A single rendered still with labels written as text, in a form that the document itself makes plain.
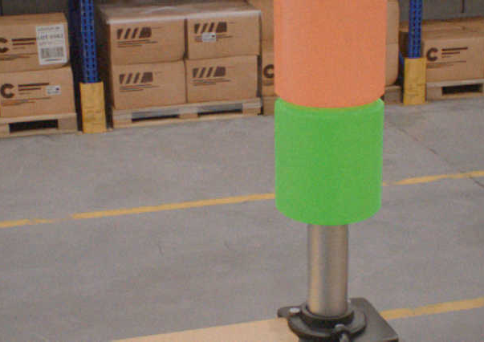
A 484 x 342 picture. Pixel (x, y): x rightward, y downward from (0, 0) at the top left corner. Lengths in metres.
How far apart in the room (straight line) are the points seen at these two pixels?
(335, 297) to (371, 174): 0.07
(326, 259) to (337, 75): 0.09
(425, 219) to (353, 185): 5.96
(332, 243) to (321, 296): 0.03
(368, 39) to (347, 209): 0.08
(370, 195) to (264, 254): 5.42
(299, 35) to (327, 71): 0.02
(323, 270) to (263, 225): 5.80
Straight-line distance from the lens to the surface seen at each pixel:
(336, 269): 0.50
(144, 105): 8.33
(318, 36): 0.45
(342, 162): 0.46
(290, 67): 0.46
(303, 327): 0.51
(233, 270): 5.70
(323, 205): 0.47
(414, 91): 8.90
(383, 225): 6.31
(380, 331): 0.52
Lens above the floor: 2.34
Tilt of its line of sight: 19 degrees down
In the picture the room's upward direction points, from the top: 1 degrees counter-clockwise
